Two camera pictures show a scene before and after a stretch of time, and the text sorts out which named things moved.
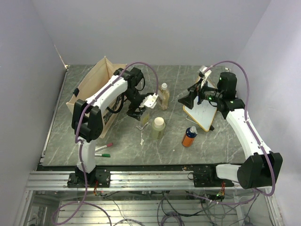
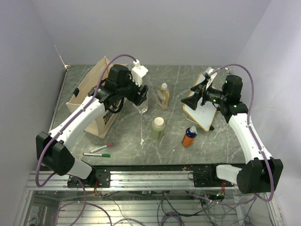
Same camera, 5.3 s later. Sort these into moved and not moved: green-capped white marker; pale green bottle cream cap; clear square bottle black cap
Moved: clear square bottle black cap
Not moved: pale green bottle cream cap; green-capped white marker
